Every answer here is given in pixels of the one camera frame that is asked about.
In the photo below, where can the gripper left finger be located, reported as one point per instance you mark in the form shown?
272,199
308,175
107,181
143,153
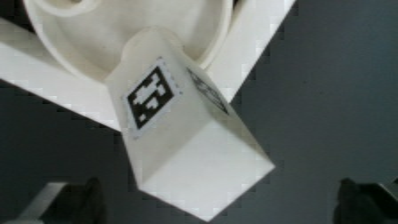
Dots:
66,204

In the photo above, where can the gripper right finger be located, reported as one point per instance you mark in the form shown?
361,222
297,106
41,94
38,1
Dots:
366,203

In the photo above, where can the white stool leg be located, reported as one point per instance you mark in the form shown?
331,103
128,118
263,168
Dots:
196,156

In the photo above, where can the white round stool seat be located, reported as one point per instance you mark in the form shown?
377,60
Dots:
84,28

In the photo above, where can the white front fence bar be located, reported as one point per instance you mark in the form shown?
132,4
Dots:
32,71

